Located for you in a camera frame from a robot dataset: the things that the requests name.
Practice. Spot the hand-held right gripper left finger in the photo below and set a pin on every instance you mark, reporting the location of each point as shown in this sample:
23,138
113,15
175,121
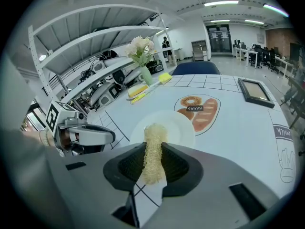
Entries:
100,187

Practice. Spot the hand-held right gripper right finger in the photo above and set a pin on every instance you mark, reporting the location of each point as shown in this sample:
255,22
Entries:
209,187

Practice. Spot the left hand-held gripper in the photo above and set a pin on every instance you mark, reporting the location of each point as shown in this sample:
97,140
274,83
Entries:
59,116

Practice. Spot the pink plate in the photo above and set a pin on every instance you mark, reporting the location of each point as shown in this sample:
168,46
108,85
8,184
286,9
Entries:
133,98

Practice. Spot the yellow sponge piece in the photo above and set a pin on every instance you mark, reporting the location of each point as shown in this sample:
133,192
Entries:
153,156

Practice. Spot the white plate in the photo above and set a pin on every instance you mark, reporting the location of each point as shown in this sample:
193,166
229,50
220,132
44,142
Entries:
176,128

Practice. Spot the person's left forearm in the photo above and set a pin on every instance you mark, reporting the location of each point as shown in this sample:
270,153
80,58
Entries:
31,137

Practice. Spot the person's left hand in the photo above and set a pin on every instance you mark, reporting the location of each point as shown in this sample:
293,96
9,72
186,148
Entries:
70,141

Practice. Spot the white grey-faced device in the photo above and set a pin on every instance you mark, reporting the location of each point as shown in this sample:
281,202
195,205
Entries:
104,101
133,77

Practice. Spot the checked white tablecloth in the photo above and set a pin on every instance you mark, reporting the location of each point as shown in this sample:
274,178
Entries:
238,132

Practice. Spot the bread slices on plate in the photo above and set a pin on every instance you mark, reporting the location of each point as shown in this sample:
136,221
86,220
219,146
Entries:
137,90

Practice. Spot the green vase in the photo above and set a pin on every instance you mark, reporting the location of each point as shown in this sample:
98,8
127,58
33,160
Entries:
146,76

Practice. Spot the yellow bottle brush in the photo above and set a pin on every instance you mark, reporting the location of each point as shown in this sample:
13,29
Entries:
165,77

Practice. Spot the black radio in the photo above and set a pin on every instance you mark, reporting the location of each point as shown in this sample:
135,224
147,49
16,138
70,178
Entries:
155,67

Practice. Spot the pink flower bouquet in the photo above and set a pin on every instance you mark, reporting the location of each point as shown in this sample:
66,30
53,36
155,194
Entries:
140,50

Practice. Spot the white metal shelf rack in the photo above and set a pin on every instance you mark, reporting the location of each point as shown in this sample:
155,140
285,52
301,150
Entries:
90,18

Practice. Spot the blue chair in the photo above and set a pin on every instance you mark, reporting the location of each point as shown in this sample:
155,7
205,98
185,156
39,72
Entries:
195,68

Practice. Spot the small grey shelf cabinet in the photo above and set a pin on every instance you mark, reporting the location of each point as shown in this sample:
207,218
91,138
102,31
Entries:
199,50

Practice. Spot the white long desk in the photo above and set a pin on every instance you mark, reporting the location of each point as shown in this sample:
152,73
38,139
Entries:
245,51

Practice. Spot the row of black office chairs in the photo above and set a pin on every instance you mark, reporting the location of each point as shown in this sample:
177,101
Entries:
264,56

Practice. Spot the black glass double door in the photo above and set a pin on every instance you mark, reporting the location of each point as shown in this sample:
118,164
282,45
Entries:
218,39

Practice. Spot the ceiling tube light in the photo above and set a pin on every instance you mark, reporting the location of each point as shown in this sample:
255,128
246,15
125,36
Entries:
276,10
220,21
254,21
221,3

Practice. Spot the black picture frame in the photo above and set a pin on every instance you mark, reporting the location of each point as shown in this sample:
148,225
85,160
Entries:
256,92

